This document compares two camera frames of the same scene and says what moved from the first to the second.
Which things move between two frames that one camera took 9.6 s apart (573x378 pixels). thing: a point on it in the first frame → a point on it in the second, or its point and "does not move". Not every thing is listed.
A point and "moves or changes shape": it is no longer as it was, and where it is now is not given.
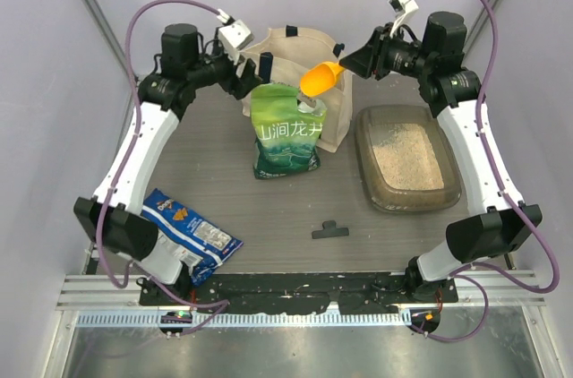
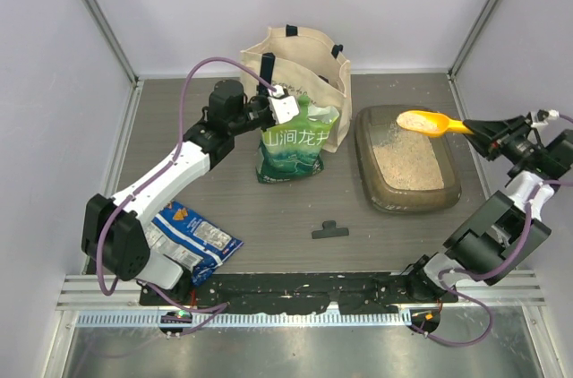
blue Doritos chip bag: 199,243 does not move
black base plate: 299,293 does not move
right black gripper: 373,56 → 491,134
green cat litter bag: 287,128 moves or changes shape
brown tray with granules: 406,158 does not move
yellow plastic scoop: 320,78 → 431,123
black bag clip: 329,230 does not move
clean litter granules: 407,160 does not move
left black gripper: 248,81 → 264,99
